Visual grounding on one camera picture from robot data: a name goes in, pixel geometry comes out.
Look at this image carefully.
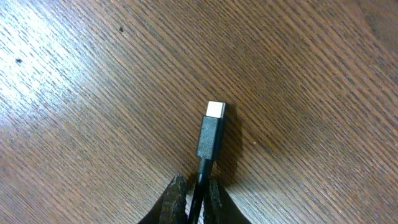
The black USB charging cable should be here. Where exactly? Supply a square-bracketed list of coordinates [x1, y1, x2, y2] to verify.
[186, 100, 227, 224]

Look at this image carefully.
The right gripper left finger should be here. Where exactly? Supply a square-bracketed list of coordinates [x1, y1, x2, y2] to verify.
[138, 175, 188, 224]

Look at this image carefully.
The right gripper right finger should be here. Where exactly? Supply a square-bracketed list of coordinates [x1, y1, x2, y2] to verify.
[203, 179, 251, 224]

